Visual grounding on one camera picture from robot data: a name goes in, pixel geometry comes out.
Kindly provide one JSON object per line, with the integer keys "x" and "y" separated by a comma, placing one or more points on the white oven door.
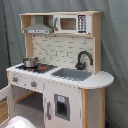
{"x": 6, "y": 106}

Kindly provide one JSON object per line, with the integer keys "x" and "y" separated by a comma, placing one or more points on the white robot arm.
{"x": 19, "y": 122}

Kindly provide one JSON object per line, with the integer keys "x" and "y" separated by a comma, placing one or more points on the wooden toy kitchen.
{"x": 61, "y": 50}

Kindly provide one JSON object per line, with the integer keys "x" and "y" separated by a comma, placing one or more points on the grey toy sink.
{"x": 72, "y": 74}

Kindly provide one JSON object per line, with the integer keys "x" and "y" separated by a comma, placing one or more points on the black toy faucet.
{"x": 81, "y": 64}

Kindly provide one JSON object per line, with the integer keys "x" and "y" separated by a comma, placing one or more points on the black toy stovetop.
{"x": 40, "y": 68}

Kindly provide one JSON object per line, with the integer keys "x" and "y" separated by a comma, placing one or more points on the silver toy pot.
{"x": 30, "y": 62}

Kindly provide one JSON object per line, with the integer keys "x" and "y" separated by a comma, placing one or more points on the right stove knob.
{"x": 33, "y": 84}

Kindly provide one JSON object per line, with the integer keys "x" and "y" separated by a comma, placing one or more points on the stove knob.
{"x": 33, "y": 84}
{"x": 14, "y": 79}

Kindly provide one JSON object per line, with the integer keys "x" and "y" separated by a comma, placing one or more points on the toy microwave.
{"x": 73, "y": 24}

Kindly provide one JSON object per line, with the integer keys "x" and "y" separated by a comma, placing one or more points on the white cabinet door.
{"x": 62, "y": 106}

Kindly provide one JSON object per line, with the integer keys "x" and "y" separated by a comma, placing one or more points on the grey range hood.
{"x": 38, "y": 27}

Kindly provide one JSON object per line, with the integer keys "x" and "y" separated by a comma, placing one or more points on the left stove knob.
{"x": 14, "y": 79}

